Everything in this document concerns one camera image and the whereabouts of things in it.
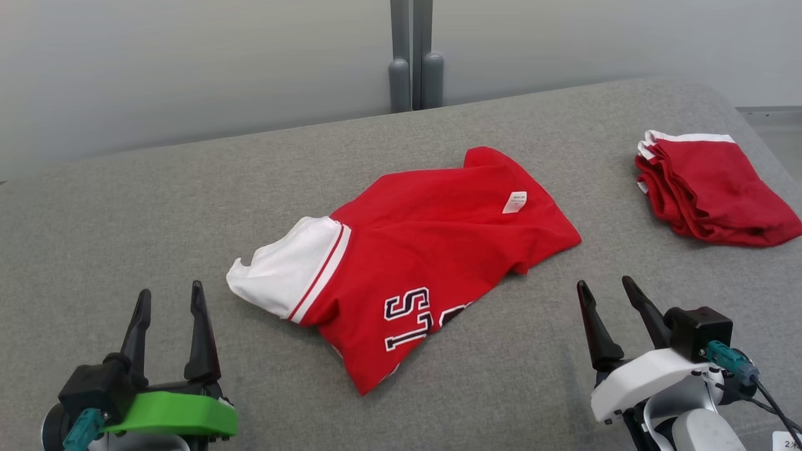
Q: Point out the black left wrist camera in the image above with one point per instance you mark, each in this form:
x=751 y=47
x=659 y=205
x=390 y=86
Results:
x=94 y=388

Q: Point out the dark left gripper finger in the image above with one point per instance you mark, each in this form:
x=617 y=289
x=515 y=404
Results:
x=138 y=338
x=200 y=351

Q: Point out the teal left camera connector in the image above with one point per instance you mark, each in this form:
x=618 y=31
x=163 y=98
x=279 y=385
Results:
x=81 y=429

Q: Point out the grey metal partition post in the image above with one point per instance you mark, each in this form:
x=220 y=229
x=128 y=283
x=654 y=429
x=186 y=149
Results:
x=413 y=56

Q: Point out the red white jersey shirt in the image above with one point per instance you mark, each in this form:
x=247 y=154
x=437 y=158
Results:
x=426 y=250

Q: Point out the red shorts white stripe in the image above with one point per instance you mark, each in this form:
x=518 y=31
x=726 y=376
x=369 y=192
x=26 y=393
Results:
x=714 y=188

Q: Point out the white label tag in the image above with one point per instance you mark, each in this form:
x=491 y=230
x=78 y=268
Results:
x=788 y=441

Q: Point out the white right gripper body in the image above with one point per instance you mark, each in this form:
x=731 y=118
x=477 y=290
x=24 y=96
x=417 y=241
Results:
x=645 y=379

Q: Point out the teal camera connector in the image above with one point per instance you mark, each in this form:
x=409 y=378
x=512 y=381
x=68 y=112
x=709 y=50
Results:
x=730 y=360
x=81 y=429

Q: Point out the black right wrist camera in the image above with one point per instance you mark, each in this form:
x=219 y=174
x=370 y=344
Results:
x=698 y=332

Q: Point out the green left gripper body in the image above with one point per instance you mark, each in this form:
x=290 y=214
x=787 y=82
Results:
x=175 y=413

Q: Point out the teal right camera connector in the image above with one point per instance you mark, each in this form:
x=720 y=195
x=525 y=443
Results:
x=730 y=360

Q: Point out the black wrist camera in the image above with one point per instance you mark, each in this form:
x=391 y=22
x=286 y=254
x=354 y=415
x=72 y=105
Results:
x=698 y=332
x=94 y=388

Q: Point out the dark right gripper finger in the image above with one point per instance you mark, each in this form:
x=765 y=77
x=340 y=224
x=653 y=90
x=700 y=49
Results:
x=600 y=341
x=648 y=316

